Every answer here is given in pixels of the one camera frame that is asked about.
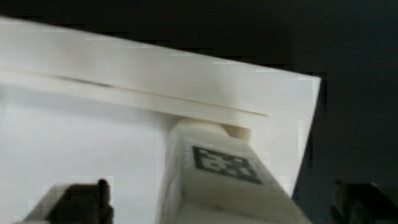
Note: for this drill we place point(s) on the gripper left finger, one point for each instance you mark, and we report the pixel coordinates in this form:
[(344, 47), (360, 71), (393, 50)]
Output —
[(82, 207)]

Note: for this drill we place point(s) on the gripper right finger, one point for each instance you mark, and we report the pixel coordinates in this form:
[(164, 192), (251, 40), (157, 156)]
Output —
[(365, 203)]

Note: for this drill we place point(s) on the white table leg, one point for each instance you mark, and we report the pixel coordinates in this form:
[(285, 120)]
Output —
[(219, 188)]

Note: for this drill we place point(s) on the white square tabletop tray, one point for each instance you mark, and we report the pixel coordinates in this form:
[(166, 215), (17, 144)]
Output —
[(97, 92)]

